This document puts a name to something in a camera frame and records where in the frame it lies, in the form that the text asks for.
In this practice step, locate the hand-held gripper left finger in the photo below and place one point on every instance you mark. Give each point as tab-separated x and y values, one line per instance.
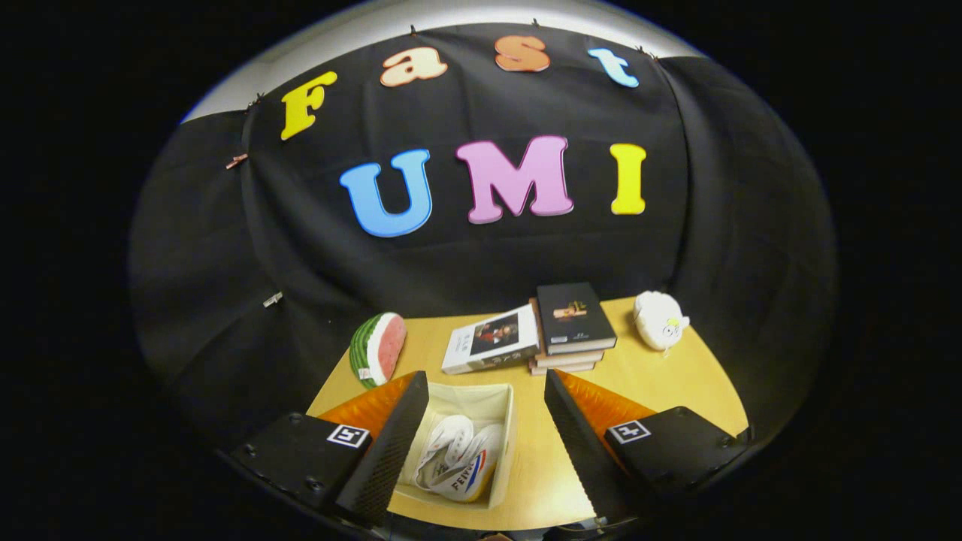
391	443

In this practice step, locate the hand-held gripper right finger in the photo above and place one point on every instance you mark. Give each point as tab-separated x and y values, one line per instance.
579	443

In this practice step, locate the white striped canvas shoe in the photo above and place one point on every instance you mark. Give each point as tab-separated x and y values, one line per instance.
449	439
475	473

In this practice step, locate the cream fabric storage box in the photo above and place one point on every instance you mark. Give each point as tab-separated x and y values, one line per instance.
505	443

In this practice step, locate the brown-edged stacked book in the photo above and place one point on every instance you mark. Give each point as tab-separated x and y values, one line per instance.
564	368
571	358

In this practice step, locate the watermelon slice plush toy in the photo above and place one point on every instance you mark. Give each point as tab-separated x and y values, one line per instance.
379	349

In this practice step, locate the black hardcover book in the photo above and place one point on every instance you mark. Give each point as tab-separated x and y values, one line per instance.
575	315

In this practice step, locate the white portrait cover book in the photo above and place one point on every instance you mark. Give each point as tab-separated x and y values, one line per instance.
488	342

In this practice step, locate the white plush animal toy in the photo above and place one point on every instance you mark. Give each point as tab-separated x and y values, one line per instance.
657	319

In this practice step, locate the black backdrop cloth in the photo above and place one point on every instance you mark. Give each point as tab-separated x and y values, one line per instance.
451	270

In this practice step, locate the silver cloth clip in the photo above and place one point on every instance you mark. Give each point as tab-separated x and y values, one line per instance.
273	299

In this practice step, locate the red cloth clip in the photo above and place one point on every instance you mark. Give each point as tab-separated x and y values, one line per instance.
237	161

